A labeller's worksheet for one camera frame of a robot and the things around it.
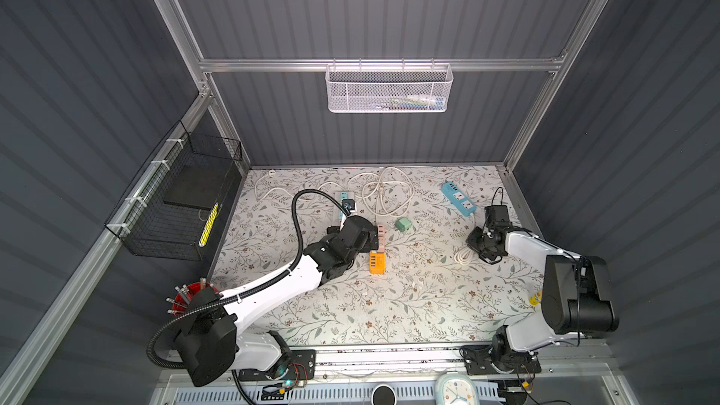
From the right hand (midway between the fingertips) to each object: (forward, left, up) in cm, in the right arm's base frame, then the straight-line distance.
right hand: (475, 244), depth 94 cm
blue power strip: (+20, +2, -1) cm, 20 cm away
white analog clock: (-41, +15, +1) cm, 43 cm away
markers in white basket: (+34, +22, +33) cm, 52 cm away
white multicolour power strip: (+17, +47, +5) cm, 50 cm away
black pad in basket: (+3, +85, +27) cm, 89 cm away
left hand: (-5, +37, +15) cm, 41 cm away
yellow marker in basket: (-10, +76, +26) cm, 81 cm away
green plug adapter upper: (+8, +24, 0) cm, 25 cm away
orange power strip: (-7, +34, 0) cm, 34 cm away
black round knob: (-42, +32, +3) cm, 53 cm away
